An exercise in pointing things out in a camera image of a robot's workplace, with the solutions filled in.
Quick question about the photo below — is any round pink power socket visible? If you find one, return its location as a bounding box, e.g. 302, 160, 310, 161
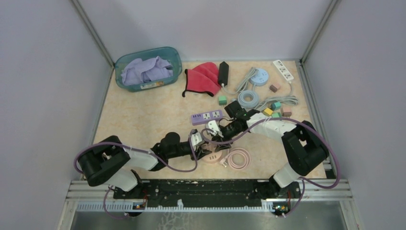
201, 144, 229, 164

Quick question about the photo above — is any pink cable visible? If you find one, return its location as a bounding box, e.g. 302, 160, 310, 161
219, 147, 252, 170

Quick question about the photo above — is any purple power strip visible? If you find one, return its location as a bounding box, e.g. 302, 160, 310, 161
191, 110, 224, 126

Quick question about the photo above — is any green plug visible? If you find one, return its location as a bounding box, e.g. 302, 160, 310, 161
271, 112, 282, 118
218, 95, 227, 106

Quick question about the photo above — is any blue-grey socket cable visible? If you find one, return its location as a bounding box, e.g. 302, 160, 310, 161
230, 90, 260, 110

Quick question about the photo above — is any yellow USB charger plug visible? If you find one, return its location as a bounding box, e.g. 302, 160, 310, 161
262, 108, 273, 116

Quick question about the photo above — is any teal plug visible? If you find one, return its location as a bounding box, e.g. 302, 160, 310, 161
270, 102, 282, 111

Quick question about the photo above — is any black power strip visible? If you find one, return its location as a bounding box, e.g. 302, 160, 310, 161
218, 61, 229, 87

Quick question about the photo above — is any brown-pink charger plug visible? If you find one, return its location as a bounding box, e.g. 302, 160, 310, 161
281, 106, 292, 117

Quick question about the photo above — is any pink USB charger plug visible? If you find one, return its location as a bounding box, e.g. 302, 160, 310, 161
269, 83, 281, 92

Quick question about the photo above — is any round blue power socket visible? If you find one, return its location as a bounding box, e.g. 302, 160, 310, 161
248, 68, 269, 86

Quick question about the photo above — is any grey white-strip cable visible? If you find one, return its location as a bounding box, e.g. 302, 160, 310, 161
253, 80, 299, 112

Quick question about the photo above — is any white power strip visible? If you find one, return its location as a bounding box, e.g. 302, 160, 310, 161
273, 60, 294, 83

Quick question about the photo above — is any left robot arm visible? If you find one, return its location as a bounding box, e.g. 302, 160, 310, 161
74, 129, 211, 198

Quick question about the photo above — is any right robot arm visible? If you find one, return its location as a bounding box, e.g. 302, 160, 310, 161
206, 110, 332, 197

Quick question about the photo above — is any red microfiber cloth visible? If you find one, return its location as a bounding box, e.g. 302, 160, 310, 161
182, 62, 221, 97

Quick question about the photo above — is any lavender cloth in bin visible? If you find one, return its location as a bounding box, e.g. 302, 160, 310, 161
121, 56, 173, 86

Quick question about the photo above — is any teal plastic bin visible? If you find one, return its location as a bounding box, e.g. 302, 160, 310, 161
114, 46, 182, 92

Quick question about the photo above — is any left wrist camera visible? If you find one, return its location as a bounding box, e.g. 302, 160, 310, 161
189, 129, 205, 151

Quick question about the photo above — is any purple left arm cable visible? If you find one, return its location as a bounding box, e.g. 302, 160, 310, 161
73, 130, 199, 219

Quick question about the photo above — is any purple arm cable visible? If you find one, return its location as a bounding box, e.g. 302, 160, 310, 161
200, 117, 341, 190
73, 130, 199, 219

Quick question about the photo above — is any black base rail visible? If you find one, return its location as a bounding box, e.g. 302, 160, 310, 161
113, 179, 301, 208

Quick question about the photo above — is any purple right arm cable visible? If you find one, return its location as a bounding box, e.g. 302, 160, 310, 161
200, 117, 341, 190

